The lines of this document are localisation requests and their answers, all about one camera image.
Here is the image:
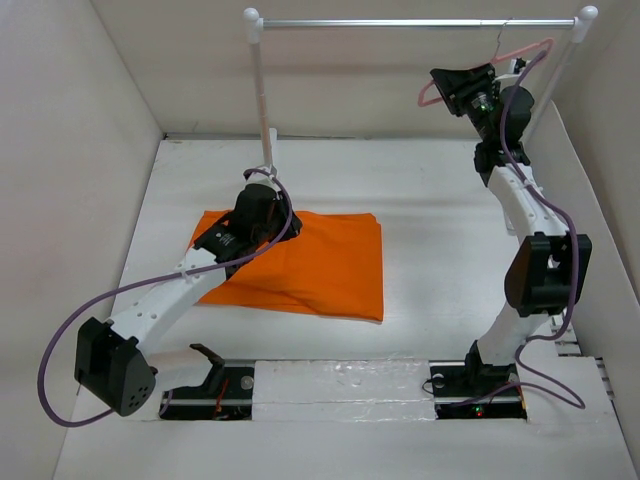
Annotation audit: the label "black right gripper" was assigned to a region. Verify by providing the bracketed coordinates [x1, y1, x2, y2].
[431, 62, 499, 142]

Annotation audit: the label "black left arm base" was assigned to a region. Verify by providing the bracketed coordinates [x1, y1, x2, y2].
[159, 343, 256, 421]

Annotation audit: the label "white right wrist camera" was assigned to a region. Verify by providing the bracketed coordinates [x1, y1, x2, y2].
[497, 57, 529, 81]

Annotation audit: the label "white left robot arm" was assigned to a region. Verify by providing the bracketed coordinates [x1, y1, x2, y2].
[74, 176, 302, 417]

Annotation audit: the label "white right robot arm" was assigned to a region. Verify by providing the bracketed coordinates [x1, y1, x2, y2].
[430, 63, 592, 394]

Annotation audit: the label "pink clothes hanger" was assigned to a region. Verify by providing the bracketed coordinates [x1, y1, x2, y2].
[417, 18, 555, 108]

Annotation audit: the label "white foam block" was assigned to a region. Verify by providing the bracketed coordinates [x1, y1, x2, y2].
[252, 359, 435, 423]

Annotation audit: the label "orange trousers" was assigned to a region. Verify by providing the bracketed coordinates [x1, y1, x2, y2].
[199, 211, 384, 323]

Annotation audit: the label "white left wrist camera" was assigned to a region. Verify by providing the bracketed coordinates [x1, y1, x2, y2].
[247, 165, 280, 192]

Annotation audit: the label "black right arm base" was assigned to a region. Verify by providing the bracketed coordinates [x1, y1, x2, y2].
[422, 350, 527, 420]

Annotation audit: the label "white clothes rack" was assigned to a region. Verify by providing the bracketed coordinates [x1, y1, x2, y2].
[243, 5, 599, 167]

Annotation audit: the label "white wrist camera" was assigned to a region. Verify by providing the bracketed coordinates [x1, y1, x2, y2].
[247, 165, 280, 192]
[497, 57, 529, 81]

